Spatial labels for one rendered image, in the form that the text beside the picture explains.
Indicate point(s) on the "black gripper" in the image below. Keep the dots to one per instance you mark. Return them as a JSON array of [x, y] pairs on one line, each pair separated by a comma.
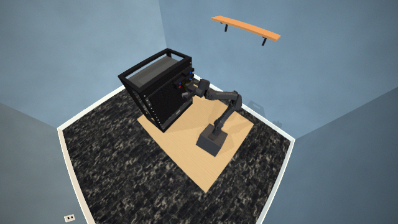
[[187, 84]]

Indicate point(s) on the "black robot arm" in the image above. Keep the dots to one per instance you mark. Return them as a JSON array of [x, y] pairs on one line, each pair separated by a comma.
[[203, 90]]

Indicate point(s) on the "black server rack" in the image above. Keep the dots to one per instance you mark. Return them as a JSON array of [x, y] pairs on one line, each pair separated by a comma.
[[167, 105]]

